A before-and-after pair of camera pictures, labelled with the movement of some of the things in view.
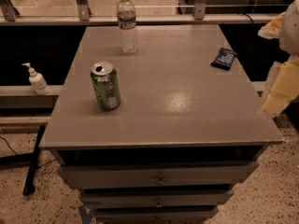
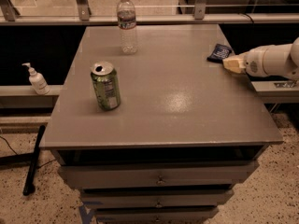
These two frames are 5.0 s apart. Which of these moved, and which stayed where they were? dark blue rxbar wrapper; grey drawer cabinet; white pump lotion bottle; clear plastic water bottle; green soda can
Moved: dark blue rxbar wrapper
Stayed: grey drawer cabinet; clear plastic water bottle; green soda can; white pump lotion bottle
